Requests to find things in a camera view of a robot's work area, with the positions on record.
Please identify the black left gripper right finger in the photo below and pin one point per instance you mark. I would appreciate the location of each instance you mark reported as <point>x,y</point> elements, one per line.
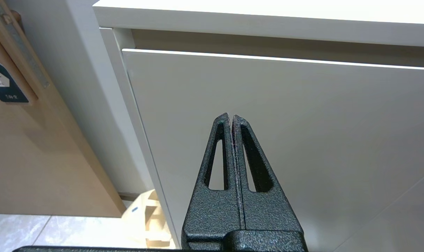
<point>268,210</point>

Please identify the white cabinet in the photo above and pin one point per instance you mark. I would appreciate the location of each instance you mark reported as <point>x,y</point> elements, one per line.
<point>233,24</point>

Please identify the metal door lock plate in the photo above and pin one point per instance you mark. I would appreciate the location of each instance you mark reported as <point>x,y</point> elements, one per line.
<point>23,49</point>

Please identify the dark blue door sign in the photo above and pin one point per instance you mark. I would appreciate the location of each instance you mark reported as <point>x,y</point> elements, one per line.
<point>5,89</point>

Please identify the light wooden stand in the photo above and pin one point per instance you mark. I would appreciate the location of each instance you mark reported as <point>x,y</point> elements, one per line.
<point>142,224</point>

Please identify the brown door knob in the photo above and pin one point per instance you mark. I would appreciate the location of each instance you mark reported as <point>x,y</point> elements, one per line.
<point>17,19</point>

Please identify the white cabinet door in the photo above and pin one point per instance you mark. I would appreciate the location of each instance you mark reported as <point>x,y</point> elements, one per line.
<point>320,115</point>

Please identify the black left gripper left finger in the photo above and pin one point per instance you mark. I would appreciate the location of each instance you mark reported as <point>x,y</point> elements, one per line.
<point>212,210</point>

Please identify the brown wooden door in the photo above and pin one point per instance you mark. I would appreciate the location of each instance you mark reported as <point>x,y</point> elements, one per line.
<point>40,157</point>

